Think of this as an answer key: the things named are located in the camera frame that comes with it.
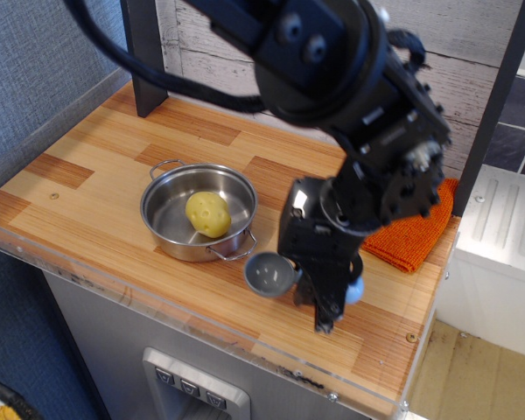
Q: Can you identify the silver dispenser panel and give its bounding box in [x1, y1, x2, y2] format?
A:
[143, 347, 251, 419]

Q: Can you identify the dark grey left post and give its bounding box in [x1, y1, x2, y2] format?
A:
[120, 0, 168, 117]

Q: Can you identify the grey and blue spoon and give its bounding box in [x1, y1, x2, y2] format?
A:
[243, 252, 339, 298]

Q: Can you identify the yellow toy potato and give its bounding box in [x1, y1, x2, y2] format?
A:
[185, 192, 231, 238]

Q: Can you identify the white grooved side cabinet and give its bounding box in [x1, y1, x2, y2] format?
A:
[437, 165, 525, 355]

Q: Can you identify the dark grey right post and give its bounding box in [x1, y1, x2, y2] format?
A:
[452, 1, 525, 217]

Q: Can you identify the dark grey post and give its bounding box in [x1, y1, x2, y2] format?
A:
[120, 0, 168, 117]
[452, 1, 525, 217]

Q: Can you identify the stainless steel pot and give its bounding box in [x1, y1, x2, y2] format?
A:
[140, 159, 258, 263]

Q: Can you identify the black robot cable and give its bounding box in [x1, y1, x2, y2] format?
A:
[63, 0, 268, 116]

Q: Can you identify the clear acrylic counter edge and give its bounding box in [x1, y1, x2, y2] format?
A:
[0, 212, 459, 419]

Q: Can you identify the yellow and black object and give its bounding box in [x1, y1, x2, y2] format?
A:
[0, 382, 43, 420]

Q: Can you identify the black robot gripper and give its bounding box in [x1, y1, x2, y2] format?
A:
[277, 178, 363, 334]

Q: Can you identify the orange knitted cloth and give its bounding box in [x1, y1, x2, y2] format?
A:
[362, 178, 459, 273]

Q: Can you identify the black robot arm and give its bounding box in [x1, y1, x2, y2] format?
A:
[194, 1, 451, 333]

